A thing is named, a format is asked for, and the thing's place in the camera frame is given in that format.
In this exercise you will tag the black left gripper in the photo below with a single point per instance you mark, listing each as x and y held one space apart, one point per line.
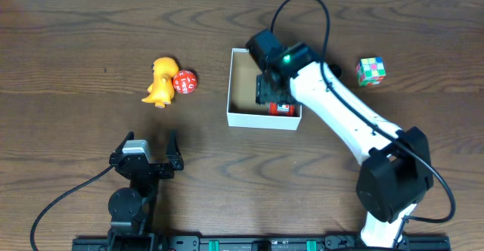
156 168

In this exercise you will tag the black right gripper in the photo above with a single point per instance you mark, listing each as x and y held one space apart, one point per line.
274 93

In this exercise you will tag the red toy robot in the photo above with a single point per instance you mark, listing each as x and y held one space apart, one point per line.
281 109

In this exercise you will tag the white cardboard box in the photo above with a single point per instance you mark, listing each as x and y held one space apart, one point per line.
242 109

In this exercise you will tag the black round knob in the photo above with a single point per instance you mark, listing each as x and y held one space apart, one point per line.
336 70

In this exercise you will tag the multicoloured puzzle cube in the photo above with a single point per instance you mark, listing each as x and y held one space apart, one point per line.
370 71

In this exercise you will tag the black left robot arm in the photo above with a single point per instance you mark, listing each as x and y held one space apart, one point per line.
132 208

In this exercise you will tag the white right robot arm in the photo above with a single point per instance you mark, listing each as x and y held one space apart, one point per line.
395 171

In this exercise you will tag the orange dinosaur toy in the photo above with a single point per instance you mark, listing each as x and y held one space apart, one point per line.
161 91

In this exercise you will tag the red number ball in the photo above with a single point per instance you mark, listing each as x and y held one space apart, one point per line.
185 82

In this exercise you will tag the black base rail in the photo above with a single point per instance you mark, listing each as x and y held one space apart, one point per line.
194 243

